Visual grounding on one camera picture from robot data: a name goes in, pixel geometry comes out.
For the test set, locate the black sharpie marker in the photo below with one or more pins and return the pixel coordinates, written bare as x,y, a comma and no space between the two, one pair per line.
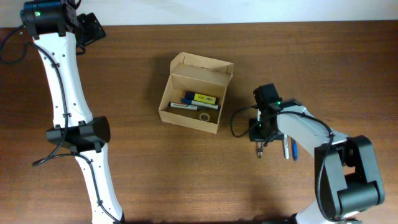
286,146

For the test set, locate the yellow tape roll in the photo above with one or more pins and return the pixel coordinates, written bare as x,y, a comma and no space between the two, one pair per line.
204,117

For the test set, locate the yellow highlighter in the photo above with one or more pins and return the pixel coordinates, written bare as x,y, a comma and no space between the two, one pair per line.
189,95

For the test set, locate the black whiteboard marker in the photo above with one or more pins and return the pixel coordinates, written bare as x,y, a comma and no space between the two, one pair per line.
187,107

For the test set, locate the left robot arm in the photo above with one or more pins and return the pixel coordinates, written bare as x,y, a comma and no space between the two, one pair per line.
60,35

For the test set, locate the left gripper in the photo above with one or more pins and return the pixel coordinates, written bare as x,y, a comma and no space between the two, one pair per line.
94,30

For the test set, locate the blue gel pen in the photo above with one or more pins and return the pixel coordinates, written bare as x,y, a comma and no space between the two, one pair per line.
295,150

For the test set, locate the black pen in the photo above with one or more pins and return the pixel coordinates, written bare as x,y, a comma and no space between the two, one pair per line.
259,144

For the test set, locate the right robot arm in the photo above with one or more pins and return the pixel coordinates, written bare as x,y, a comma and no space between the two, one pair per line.
347,176

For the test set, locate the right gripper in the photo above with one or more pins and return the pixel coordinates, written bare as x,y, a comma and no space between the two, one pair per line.
254,135

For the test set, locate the blue whiteboard marker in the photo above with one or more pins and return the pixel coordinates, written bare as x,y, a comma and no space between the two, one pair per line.
198,103

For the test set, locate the brown cardboard box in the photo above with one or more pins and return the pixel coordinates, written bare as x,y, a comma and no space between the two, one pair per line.
204,75

